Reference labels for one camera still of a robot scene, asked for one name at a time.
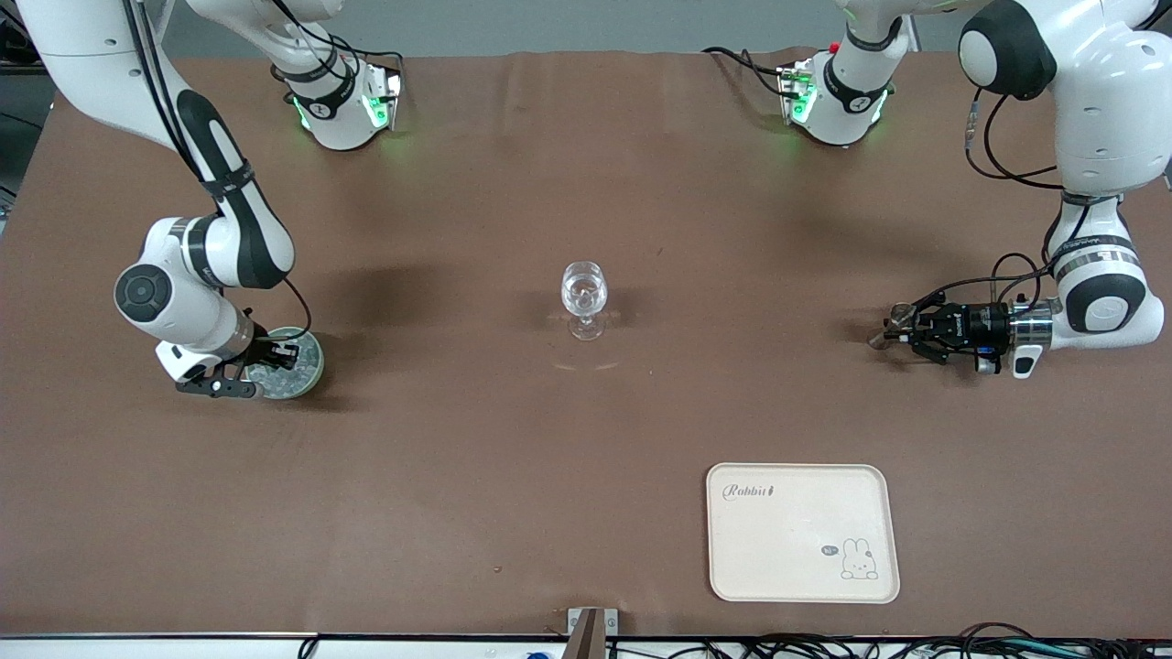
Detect pile of clear ice cubes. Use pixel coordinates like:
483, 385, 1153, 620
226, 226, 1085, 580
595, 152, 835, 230
249, 331, 319, 393

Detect shiny metal jigger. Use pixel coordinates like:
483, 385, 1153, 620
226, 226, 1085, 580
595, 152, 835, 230
868, 304, 918, 351

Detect clear wine glass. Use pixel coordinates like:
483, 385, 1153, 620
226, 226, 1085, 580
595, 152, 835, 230
560, 261, 609, 342

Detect green round bowl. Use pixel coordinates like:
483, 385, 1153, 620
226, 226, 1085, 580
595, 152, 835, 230
240, 327, 325, 401

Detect brown table mat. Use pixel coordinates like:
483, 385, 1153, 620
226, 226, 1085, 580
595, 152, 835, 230
0, 46, 1172, 639

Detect cream rabbit print tray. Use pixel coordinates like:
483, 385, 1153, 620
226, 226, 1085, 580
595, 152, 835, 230
705, 462, 901, 605

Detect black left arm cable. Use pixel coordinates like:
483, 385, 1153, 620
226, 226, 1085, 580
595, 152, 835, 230
911, 87, 1072, 317

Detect tangled black cables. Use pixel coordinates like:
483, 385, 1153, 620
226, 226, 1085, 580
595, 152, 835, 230
732, 622, 1172, 659

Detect black arm base cable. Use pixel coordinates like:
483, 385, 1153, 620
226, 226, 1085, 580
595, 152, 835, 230
275, 0, 405, 76
702, 46, 790, 97

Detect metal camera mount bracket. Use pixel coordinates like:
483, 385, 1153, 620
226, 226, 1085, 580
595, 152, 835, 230
566, 607, 620, 659

